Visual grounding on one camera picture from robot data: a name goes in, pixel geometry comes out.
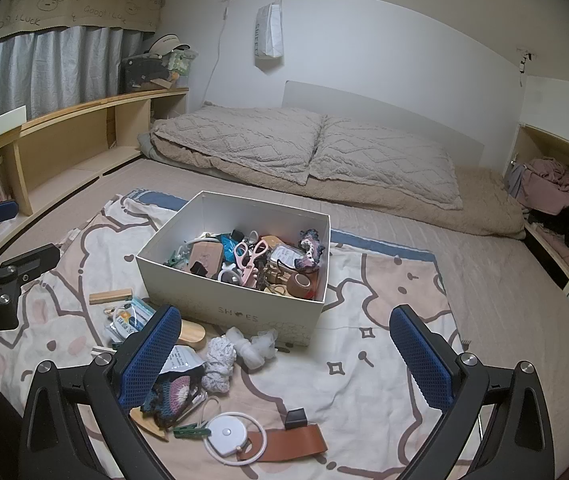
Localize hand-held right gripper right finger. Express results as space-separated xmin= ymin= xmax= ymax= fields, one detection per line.
xmin=389 ymin=304 xmax=555 ymax=480

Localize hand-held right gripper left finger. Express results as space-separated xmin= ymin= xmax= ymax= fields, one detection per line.
xmin=17 ymin=304 xmax=182 ymax=480

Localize white cardboard shoe box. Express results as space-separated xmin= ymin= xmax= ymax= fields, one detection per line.
xmin=135 ymin=190 xmax=332 ymax=348

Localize printed paper note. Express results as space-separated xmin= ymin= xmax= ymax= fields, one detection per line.
xmin=162 ymin=344 xmax=200 ymax=376

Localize clear face mask packet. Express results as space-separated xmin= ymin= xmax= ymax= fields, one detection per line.
xmin=107 ymin=296 xmax=158 ymax=343

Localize dark crochet coaster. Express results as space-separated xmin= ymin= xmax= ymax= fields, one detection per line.
xmin=140 ymin=365 xmax=208 ymax=423

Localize oval wooden brush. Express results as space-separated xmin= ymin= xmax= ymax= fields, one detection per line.
xmin=177 ymin=319 xmax=208 ymax=347

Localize white knit scrunchie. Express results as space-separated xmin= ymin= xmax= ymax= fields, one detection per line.
xmin=201 ymin=335 xmax=238 ymax=395

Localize wooden block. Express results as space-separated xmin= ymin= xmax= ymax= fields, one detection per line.
xmin=89 ymin=287 xmax=134 ymax=306

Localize flat wooden piece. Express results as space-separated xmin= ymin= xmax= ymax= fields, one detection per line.
xmin=129 ymin=406 xmax=170 ymax=441

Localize printed cartoon blanket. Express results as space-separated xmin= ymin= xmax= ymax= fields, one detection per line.
xmin=0 ymin=187 xmax=470 ymax=480

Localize green clothespin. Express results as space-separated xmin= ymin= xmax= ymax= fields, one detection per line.
xmin=172 ymin=422 xmax=211 ymax=438

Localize wooden shelf unit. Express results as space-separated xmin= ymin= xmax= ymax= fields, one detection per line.
xmin=0 ymin=87 xmax=190 ymax=261

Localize brown card case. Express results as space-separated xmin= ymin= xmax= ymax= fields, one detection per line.
xmin=188 ymin=239 xmax=224 ymax=276

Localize pink scissors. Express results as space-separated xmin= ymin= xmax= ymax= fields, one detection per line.
xmin=234 ymin=240 xmax=269 ymax=286

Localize white round tape measure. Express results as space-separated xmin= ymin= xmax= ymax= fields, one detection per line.
xmin=214 ymin=411 xmax=268 ymax=463

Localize pink and black crochet toy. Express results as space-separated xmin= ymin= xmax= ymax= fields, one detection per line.
xmin=299 ymin=230 xmax=326 ymax=273

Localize grey curtain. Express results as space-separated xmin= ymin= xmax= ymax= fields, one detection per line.
xmin=0 ymin=25 xmax=158 ymax=133

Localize clear labelled pouch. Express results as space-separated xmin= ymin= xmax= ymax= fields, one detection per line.
xmin=268 ymin=245 xmax=305 ymax=276

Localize dark bag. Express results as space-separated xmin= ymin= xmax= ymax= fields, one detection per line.
xmin=123 ymin=55 xmax=172 ymax=95

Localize beige quilted pillow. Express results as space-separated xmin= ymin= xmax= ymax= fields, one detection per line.
xmin=309 ymin=115 xmax=464 ymax=211
xmin=150 ymin=106 xmax=326 ymax=186

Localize pile of pink clothes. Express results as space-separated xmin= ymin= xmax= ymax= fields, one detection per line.
xmin=507 ymin=156 xmax=569 ymax=221

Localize cardboard valance with drawings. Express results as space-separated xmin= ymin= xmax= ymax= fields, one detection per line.
xmin=0 ymin=0 xmax=165 ymax=51

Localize white visor cap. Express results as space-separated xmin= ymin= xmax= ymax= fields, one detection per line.
xmin=143 ymin=35 xmax=192 ymax=57

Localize clear plastic container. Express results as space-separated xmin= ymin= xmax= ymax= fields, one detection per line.
xmin=167 ymin=50 xmax=198 ymax=86

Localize closet with clothes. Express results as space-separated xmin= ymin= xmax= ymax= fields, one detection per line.
xmin=503 ymin=122 xmax=569 ymax=291

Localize white hanging bag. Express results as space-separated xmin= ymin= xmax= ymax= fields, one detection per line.
xmin=254 ymin=2 xmax=285 ymax=61

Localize brown leather strap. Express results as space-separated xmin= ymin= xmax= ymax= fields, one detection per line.
xmin=244 ymin=423 xmax=328 ymax=461

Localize white wall cable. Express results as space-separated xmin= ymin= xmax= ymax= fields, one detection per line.
xmin=203 ymin=0 xmax=238 ymax=106

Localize wall hook with cord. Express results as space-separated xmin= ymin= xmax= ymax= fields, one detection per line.
xmin=517 ymin=49 xmax=535 ymax=88

